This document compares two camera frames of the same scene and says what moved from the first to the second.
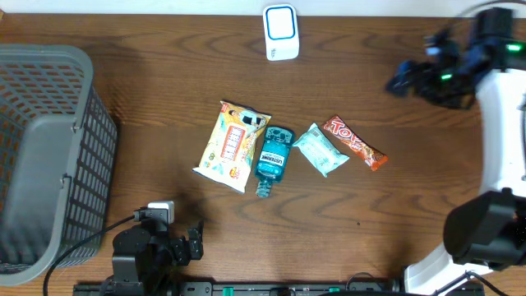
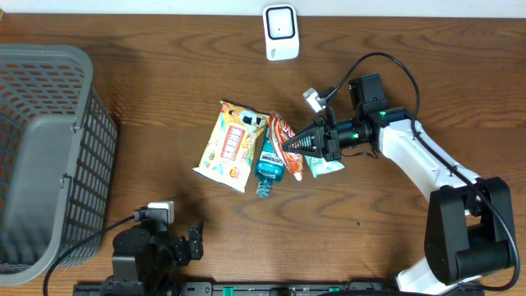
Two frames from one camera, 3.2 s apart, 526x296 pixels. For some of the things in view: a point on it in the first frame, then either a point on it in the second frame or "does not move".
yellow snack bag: [225, 159] does not move
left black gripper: [183, 255] does not move
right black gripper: [425, 86] to [325, 142]
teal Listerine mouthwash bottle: [273, 158] does not move
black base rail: [284, 289] does not move
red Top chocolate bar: [339, 128] to [282, 132]
